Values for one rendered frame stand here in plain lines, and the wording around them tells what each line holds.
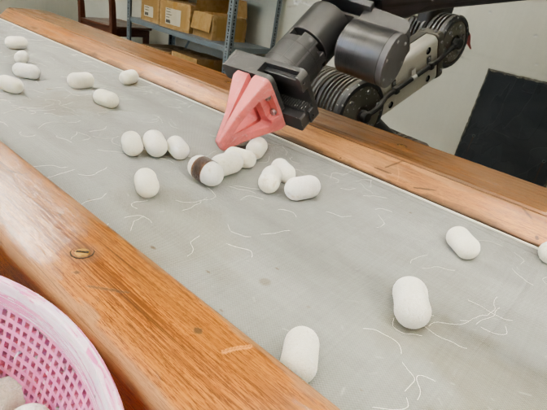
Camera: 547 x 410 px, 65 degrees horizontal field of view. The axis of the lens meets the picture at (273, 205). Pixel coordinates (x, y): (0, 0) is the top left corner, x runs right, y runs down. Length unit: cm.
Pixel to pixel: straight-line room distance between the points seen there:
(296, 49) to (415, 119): 210
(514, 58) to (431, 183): 195
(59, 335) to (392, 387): 16
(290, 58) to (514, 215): 27
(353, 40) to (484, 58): 197
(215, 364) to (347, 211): 23
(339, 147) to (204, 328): 35
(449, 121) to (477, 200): 203
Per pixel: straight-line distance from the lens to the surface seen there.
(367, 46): 47
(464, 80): 246
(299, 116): 46
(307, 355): 21
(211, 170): 37
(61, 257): 25
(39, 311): 21
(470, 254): 37
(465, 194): 47
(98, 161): 42
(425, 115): 253
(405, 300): 26
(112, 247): 25
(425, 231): 40
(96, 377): 18
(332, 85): 80
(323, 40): 50
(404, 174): 48
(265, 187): 38
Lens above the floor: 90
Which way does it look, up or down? 26 degrees down
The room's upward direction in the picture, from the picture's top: 11 degrees clockwise
